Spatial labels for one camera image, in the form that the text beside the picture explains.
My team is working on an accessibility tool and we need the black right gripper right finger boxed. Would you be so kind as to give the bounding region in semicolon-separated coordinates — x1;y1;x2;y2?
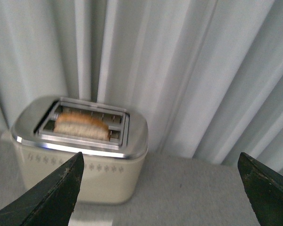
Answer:
237;152;283;226

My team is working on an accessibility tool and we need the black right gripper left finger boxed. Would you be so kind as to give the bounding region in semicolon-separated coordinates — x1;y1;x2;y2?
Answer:
0;152;84;226

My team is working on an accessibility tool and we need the brown bread slice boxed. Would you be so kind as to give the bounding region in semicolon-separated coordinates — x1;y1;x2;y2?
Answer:
53;112;110;141

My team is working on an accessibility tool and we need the cream two-slot toaster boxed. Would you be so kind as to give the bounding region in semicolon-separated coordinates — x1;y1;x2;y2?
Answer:
2;96;149;204

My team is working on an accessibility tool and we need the white curtain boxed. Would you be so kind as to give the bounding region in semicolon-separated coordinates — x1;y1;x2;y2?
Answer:
0;0;283;172

